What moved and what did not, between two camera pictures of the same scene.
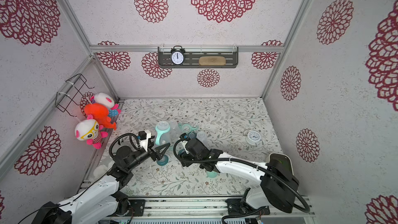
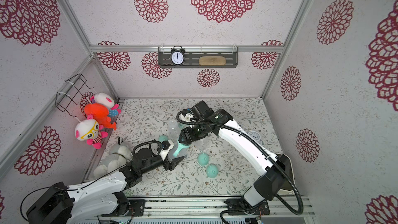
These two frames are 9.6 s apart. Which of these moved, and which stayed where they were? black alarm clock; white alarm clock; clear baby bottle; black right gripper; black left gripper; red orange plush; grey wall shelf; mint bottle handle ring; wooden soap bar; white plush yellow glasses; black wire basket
Moved: clear baby bottle; mint bottle handle ring; black right gripper; black left gripper
Stayed: white alarm clock; white plush yellow glasses; wooden soap bar; red orange plush; black wire basket; grey wall shelf; black alarm clock
